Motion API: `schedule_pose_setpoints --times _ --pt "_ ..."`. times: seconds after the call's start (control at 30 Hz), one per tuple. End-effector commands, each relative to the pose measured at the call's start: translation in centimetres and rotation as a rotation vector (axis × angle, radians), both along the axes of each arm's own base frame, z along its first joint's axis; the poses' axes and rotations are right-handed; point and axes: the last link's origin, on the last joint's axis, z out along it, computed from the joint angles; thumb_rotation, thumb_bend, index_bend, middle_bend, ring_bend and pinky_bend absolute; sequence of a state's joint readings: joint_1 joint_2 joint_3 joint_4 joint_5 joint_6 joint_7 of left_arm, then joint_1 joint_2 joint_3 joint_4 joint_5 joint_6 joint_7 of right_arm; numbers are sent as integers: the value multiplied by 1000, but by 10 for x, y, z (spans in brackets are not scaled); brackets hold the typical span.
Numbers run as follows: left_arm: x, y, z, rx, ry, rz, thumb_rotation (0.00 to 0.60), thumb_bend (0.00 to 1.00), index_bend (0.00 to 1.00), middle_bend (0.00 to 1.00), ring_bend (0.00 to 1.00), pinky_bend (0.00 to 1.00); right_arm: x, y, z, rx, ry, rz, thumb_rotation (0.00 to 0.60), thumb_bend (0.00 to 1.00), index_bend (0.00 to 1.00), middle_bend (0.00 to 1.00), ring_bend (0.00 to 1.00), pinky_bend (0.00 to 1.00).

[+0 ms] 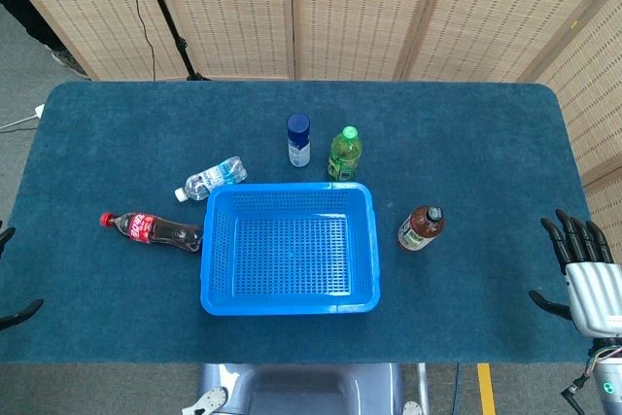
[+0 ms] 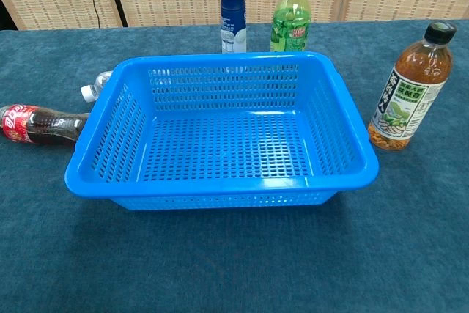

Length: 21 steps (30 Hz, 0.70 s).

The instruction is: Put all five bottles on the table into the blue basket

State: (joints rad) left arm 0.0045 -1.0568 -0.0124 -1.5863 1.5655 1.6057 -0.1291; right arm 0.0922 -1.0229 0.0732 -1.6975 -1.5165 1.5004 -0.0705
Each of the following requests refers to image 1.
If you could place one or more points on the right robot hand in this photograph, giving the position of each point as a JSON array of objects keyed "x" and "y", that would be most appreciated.
[{"x": 590, "y": 288}]

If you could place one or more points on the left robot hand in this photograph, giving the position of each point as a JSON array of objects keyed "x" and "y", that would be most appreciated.
[{"x": 24, "y": 310}]

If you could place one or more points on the cola bottle red cap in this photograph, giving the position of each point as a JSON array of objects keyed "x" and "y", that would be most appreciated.
[{"x": 146, "y": 229}]

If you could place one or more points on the brown drink bottle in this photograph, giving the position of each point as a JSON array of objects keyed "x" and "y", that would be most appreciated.
[{"x": 418, "y": 232}]

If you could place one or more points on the clear water bottle white cap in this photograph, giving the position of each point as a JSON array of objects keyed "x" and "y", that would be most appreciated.
[{"x": 214, "y": 177}]

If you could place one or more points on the green tea bottle green cap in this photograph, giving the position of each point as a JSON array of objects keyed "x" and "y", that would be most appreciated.
[{"x": 345, "y": 157}]

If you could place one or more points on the white bottle blue cap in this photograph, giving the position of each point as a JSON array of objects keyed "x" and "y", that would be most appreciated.
[{"x": 298, "y": 143}]

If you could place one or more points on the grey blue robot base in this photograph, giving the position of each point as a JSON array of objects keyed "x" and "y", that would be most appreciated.
[{"x": 301, "y": 390}]

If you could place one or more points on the blue plastic basket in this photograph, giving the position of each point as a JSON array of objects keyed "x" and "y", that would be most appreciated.
[{"x": 214, "y": 250}]

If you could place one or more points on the yellow floor tape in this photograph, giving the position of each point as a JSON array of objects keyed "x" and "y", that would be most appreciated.
[{"x": 487, "y": 390}]

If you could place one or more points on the dark teal table mat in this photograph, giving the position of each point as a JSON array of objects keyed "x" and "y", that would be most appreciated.
[{"x": 486, "y": 143}]

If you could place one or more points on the bamboo folding screen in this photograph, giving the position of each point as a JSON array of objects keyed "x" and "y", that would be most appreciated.
[
  {"x": 340, "y": 7},
  {"x": 595, "y": 109}
]

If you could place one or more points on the white table leg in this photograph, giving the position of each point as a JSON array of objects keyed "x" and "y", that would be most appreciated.
[{"x": 423, "y": 388}]

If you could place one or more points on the white power adapter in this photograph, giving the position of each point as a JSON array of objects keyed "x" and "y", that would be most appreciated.
[{"x": 39, "y": 111}]

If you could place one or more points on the grey sneaker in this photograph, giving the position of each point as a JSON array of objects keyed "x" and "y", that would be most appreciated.
[{"x": 70, "y": 64}]

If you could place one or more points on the person's dark trouser leg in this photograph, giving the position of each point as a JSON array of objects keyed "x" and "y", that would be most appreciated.
[{"x": 22, "y": 11}]

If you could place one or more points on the black tripod stand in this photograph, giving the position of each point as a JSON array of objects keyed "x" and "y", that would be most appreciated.
[{"x": 167, "y": 21}]

